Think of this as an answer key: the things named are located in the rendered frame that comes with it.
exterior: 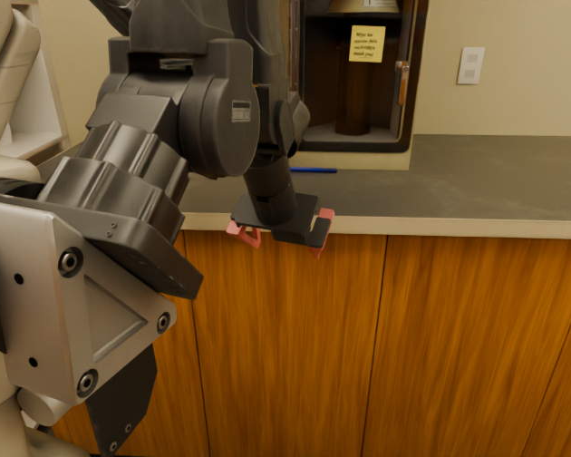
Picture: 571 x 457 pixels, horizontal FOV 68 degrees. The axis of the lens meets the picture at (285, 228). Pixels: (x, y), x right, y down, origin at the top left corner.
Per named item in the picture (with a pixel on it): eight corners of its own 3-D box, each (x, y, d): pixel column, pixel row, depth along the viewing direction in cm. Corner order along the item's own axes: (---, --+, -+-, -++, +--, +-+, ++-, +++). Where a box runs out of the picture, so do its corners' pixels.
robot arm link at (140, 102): (73, 144, 28) (141, 152, 26) (138, 36, 32) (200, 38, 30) (142, 213, 36) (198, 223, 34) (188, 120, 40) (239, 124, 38)
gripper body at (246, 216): (253, 195, 62) (240, 157, 56) (320, 204, 59) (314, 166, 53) (237, 229, 59) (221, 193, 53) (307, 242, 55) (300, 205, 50)
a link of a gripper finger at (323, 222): (294, 233, 67) (284, 192, 60) (338, 240, 65) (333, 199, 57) (280, 268, 63) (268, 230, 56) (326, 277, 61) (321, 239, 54)
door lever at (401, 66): (402, 102, 105) (391, 102, 105) (407, 61, 101) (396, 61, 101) (406, 106, 100) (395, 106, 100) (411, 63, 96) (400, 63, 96)
